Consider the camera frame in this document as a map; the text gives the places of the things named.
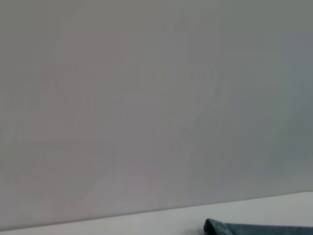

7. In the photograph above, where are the blue denim shorts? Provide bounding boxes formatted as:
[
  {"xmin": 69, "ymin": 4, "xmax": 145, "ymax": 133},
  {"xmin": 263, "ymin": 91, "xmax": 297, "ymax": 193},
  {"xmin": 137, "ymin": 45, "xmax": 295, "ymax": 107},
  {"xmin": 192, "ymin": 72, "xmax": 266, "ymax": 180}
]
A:
[{"xmin": 202, "ymin": 217, "xmax": 313, "ymax": 235}]

